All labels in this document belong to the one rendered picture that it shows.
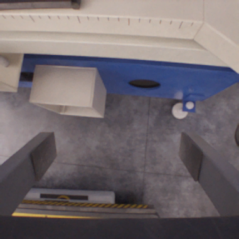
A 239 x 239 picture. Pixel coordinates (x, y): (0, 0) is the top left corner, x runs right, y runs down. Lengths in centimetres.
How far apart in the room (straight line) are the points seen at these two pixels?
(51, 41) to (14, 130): 97
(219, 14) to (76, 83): 47
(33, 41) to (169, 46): 33
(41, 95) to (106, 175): 67
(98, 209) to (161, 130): 61
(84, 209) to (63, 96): 49
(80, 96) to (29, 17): 30
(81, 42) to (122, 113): 74
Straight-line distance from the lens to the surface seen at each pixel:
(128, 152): 109
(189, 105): 97
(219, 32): 38
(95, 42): 43
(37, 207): 89
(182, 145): 16
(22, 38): 50
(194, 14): 38
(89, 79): 63
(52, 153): 17
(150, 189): 114
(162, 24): 37
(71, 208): 84
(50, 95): 66
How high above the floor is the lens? 109
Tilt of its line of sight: 83 degrees down
